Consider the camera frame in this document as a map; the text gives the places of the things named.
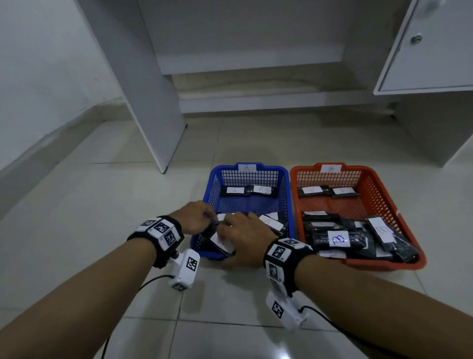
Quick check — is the person's right hand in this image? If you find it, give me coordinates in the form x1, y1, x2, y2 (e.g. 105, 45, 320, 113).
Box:
216, 212, 278, 269

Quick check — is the person's left hand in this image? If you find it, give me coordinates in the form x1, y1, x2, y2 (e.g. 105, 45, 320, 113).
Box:
168, 201, 219, 236

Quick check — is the blue plastic basket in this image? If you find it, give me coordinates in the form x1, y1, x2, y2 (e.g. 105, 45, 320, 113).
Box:
190, 162, 296, 261

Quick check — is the orange plastic basket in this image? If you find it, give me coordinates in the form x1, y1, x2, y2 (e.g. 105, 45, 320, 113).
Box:
290, 162, 428, 272

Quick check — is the person's left forearm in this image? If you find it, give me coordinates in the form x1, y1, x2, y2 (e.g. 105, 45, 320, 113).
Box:
0, 238, 158, 359

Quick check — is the person's right forearm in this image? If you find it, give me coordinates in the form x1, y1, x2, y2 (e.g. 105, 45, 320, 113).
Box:
294, 255, 473, 359

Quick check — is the white desk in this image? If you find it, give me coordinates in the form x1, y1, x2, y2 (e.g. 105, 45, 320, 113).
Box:
75, 0, 473, 174

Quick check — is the white cabinet door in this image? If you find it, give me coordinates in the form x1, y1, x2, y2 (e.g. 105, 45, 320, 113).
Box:
373, 0, 473, 96

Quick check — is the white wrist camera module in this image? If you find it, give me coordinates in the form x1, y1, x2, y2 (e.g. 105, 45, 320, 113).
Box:
169, 248, 202, 292
265, 279, 309, 332

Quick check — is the black camera cable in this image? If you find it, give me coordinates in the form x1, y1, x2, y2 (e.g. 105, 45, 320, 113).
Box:
100, 274, 174, 359
299, 305, 407, 359

